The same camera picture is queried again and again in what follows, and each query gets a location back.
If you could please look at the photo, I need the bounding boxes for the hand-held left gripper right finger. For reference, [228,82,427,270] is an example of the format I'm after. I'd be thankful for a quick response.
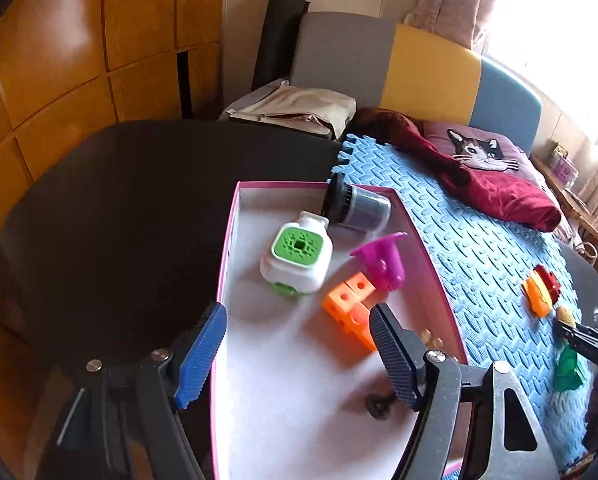
[369,301,555,480]

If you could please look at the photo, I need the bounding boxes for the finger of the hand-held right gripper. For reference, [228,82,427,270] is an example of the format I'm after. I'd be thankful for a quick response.
[553,320,598,361]

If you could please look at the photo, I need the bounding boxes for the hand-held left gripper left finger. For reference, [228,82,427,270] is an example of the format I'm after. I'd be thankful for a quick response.
[34,301,228,480]

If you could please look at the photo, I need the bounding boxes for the teal plastic stand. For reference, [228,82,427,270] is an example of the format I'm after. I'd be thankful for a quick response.
[552,345,591,393]

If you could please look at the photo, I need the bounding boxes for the brown hair claw clip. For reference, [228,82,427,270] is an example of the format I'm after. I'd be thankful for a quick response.
[366,329,446,418]

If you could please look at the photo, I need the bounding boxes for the orange toy track piece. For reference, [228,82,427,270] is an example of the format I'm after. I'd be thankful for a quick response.
[523,274,552,318]

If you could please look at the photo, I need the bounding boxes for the red cylinder case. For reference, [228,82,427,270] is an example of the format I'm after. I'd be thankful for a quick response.
[533,264,563,307]

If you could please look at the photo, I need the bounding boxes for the orange cube blocks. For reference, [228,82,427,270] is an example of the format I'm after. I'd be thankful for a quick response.
[322,271,380,353]

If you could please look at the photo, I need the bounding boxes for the pink cardboard box tray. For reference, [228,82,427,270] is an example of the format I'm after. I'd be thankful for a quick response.
[210,180,470,480]

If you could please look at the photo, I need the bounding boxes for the magenta plastic funnel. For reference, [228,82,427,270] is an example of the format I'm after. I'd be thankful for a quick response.
[350,231,409,292]

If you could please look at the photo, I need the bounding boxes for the white container green top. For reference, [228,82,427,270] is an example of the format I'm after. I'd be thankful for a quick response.
[260,211,333,297]

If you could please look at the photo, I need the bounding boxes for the black lid jar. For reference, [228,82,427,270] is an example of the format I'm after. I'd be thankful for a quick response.
[320,172,392,235]

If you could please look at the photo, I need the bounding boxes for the blue foam puzzle mat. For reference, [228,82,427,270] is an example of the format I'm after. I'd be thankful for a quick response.
[329,132,598,480]

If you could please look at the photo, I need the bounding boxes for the wooden nightstand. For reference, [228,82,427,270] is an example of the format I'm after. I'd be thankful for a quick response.
[529,152,598,291]

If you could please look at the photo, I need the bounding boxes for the pink bedsheet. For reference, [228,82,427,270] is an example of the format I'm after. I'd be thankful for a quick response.
[522,155,580,246]

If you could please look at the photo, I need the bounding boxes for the dark red blanket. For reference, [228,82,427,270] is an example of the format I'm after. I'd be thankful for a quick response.
[351,107,562,233]

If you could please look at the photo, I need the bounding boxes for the patterned small box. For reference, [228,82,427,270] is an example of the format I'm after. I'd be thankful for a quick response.
[546,142,579,186]

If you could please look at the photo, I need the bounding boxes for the cat print pillow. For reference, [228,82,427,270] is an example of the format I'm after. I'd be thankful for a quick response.
[423,121,532,173]

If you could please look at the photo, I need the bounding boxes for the beige canvas bag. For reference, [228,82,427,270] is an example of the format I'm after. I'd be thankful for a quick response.
[219,80,357,141]

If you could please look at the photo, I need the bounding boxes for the tricolour bed headboard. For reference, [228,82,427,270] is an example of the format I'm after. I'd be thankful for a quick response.
[289,11,542,153]

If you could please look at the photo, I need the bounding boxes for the bright window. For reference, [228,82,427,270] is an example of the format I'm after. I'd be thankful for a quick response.
[479,0,598,146]

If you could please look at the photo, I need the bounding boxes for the black rolled mat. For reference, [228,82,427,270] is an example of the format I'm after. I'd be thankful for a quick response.
[251,0,310,93]

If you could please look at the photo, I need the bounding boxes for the wooden wardrobe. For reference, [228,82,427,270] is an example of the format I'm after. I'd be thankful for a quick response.
[0,0,225,356]

